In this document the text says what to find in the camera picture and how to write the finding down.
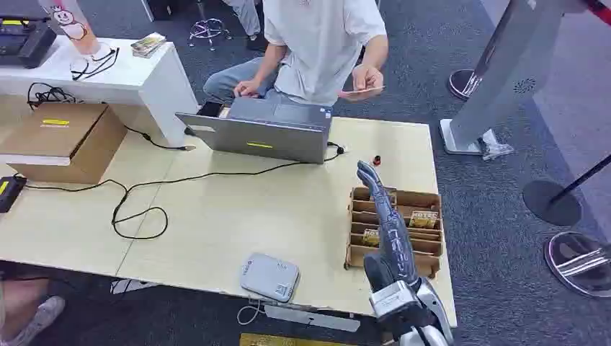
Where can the black stanchion with round base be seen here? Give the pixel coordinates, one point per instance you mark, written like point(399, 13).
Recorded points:
point(551, 203)

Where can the grey kiosk stand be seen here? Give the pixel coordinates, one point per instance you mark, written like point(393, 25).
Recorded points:
point(510, 67)

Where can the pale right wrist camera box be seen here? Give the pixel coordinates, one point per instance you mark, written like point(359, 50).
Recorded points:
point(392, 300)

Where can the small chrome stanchion base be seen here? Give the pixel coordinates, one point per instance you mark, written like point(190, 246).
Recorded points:
point(464, 85)

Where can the red barrier belt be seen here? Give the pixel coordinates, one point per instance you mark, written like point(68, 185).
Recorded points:
point(600, 10)

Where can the clear plastic wrap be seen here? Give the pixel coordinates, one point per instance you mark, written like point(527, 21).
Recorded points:
point(494, 147)

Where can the small red cap object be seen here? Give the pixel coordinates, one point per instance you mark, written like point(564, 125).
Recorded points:
point(376, 160)

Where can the white side table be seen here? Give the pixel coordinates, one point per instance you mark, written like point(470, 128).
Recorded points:
point(138, 81)

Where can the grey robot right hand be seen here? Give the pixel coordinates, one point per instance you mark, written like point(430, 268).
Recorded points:
point(394, 239)

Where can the grey laptop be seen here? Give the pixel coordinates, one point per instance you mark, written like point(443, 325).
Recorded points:
point(258, 138)

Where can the card with hotel print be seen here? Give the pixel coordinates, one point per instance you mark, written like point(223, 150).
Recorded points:
point(423, 219)

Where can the cartoon print drink cup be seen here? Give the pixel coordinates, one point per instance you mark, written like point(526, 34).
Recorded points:
point(71, 26)

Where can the dark printed card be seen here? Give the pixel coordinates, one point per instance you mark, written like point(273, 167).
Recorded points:
point(393, 198)

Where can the stack of cards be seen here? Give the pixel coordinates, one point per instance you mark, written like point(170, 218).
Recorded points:
point(148, 44)

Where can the chrome stool base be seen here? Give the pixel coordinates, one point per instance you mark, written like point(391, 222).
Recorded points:
point(208, 29)

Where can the thin card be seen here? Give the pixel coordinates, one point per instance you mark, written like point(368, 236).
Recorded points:
point(372, 89)

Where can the large chrome stanchion base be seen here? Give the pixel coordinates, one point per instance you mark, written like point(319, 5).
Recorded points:
point(580, 265)

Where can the dark cabinet with white leg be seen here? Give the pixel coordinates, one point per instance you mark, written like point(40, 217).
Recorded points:
point(160, 8)

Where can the black-rimmed glasses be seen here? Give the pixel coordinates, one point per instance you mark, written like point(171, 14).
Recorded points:
point(98, 64)

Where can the person's left hand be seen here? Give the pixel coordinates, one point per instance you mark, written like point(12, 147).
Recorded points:
point(367, 79)

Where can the white power strip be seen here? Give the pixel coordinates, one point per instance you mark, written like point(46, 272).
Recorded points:
point(310, 319)

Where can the brown cardboard box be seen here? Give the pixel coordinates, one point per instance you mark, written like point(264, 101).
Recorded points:
point(62, 138)

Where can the black electronic device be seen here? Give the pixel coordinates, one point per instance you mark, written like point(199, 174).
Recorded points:
point(26, 40)

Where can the small yellow printed card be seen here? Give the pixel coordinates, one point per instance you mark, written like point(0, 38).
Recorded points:
point(371, 238)

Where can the grey flat router box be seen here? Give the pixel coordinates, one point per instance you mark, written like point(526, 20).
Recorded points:
point(269, 278)

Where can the white bracket under desk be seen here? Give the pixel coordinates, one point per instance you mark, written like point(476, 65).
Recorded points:
point(131, 285)

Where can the wooden card sorting box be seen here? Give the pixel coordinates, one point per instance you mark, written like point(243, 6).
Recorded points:
point(425, 248)

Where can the person's right hand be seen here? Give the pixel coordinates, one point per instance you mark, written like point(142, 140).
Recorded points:
point(247, 89)

